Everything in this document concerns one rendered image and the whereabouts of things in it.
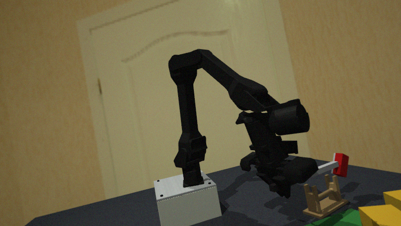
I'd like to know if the green flat mat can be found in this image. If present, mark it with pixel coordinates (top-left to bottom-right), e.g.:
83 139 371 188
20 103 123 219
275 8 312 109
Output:
305 209 362 226

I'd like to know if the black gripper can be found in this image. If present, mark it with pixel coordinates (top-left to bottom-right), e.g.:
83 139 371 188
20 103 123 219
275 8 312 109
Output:
240 134 319 199

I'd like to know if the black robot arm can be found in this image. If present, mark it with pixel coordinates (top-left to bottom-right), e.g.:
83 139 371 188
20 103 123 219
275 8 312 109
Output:
168 49 310 188

